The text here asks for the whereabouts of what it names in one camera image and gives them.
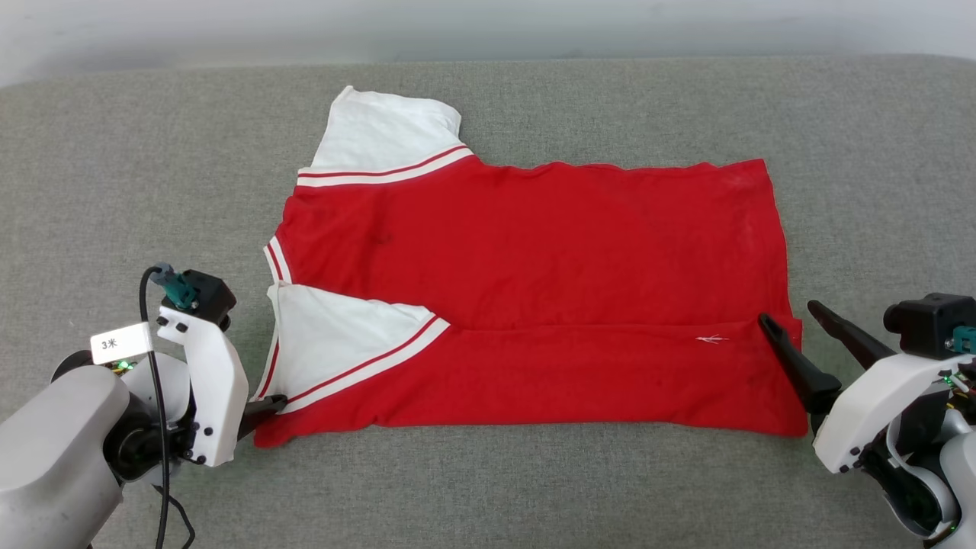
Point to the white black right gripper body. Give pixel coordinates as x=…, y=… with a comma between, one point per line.
x=869, y=412

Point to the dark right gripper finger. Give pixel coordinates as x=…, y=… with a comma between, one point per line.
x=850, y=335
x=808, y=381

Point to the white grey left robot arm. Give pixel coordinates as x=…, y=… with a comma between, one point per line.
x=53, y=457

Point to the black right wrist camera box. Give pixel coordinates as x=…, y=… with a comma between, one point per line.
x=923, y=324

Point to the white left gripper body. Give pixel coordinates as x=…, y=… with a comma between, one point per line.
x=213, y=396

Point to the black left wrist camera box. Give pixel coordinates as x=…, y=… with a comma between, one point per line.
x=210, y=293

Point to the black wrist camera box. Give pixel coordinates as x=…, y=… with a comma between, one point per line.
x=210, y=293
x=923, y=324

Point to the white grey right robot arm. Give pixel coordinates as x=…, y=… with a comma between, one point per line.
x=961, y=473

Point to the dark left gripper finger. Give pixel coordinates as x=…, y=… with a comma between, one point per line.
x=263, y=406

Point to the red and white shirt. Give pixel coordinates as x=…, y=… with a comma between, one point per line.
x=534, y=252

